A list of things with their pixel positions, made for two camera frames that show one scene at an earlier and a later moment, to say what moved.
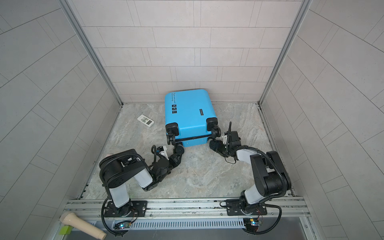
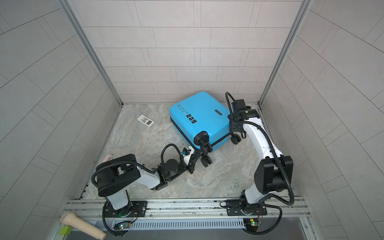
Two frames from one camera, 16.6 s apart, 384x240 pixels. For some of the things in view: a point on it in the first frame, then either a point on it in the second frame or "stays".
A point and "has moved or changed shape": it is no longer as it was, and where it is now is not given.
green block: [65, 230] stays
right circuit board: [251, 224] stays
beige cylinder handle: [72, 220] stays
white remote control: [146, 120] stays
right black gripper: [218, 146] -> [232, 122]
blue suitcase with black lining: [190, 118] has moved or changed shape
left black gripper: [176, 161] -> [191, 166]
